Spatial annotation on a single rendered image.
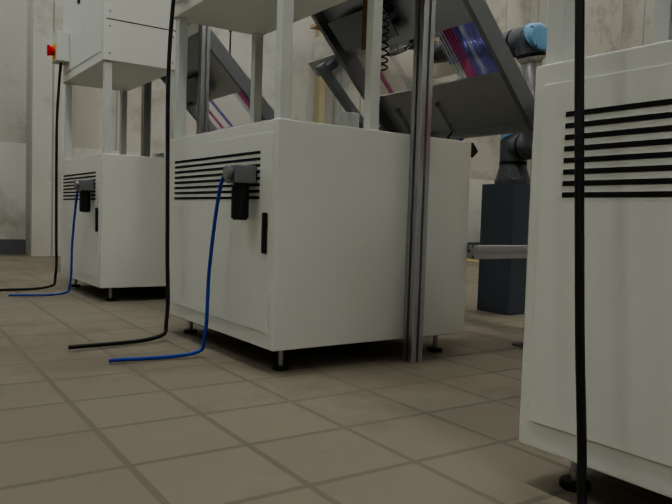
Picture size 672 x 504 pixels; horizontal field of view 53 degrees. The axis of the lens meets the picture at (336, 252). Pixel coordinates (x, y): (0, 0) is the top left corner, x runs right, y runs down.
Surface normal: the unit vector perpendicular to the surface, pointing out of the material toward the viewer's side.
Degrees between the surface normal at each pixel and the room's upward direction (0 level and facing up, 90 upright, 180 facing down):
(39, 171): 90
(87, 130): 90
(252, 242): 90
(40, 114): 90
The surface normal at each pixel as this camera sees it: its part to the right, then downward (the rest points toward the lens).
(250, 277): -0.82, 0.00
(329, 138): 0.57, 0.06
